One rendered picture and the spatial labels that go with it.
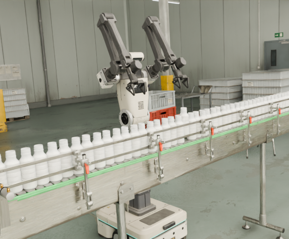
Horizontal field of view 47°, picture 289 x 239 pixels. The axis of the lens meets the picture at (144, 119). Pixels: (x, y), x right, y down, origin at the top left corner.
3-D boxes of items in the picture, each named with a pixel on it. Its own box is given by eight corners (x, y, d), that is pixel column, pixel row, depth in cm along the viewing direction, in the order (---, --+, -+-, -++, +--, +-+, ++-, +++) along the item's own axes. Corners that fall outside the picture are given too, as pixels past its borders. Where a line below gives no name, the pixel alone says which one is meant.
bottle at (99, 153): (108, 166, 158) (105, 132, 155) (98, 169, 154) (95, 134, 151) (101, 164, 162) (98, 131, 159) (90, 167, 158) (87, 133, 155)
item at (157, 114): (150, 129, 420) (149, 112, 417) (126, 127, 447) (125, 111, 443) (177, 121, 466) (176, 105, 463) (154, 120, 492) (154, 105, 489)
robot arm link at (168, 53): (153, 20, 275) (144, 20, 268) (158, 15, 271) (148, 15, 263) (175, 64, 266) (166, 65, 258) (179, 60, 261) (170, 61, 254)
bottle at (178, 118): (186, 142, 197) (185, 114, 194) (179, 144, 193) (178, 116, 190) (178, 141, 201) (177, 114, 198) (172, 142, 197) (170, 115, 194)
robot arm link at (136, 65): (130, 61, 236) (120, 61, 230) (139, 52, 228) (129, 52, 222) (135, 76, 234) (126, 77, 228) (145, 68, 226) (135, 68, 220)
